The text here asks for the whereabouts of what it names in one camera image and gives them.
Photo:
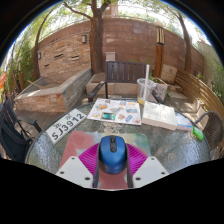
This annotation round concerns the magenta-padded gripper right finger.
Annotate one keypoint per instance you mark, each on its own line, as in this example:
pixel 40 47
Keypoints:
pixel 138 160

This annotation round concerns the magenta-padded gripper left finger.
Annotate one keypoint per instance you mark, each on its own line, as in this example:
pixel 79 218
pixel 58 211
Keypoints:
pixel 87 160

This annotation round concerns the blue and black computer mouse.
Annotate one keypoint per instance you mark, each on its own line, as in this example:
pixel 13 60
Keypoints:
pixel 112 155

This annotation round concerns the red floral mouse pad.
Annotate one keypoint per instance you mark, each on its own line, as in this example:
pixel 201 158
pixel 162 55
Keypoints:
pixel 78 141

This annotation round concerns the white number plate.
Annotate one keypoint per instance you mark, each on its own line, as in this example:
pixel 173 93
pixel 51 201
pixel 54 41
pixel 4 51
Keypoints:
pixel 65 126

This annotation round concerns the open white book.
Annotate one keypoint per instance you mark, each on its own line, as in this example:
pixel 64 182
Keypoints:
pixel 159 115

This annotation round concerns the printed picture sheet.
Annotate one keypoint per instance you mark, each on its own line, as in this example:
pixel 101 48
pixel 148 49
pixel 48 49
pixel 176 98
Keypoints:
pixel 115 111

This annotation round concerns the small pale notebook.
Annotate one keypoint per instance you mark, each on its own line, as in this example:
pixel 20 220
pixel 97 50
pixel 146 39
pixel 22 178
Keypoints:
pixel 184 122

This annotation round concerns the clear plastic cup with straw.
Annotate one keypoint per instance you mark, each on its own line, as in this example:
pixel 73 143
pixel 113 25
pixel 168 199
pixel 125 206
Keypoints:
pixel 145 90

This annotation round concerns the raised stone planter bed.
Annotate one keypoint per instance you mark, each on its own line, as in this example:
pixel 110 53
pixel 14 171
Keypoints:
pixel 50 96

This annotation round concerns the black metal chair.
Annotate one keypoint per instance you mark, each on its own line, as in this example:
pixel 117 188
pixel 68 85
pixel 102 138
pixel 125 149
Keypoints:
pixel 11 136

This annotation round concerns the dark wooden slatted chair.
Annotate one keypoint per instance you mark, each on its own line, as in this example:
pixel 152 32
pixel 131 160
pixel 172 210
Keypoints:
pixel 123 71

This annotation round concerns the beige stone block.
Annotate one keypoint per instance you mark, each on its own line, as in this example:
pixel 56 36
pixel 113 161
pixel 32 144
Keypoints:
pixel 169 74

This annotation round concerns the curved wooden bench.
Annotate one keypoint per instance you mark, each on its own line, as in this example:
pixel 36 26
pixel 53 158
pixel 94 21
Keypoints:
pixel 200 91

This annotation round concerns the large tree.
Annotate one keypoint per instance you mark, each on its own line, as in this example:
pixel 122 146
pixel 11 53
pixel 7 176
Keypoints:
pixel 96 43

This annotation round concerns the thin tree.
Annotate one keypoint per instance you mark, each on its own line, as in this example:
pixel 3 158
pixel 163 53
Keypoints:
pixel 187 50

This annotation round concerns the wooden garden lamp post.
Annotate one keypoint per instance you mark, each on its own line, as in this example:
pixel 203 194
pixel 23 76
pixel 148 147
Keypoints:
pixel 159 56

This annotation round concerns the grey wall utility box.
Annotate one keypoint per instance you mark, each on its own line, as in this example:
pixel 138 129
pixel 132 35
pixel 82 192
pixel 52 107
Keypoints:
pixel 110 56

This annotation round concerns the wall lamp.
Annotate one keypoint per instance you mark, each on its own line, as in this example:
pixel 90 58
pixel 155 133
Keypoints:
pixel 84 39
pixel 39 55

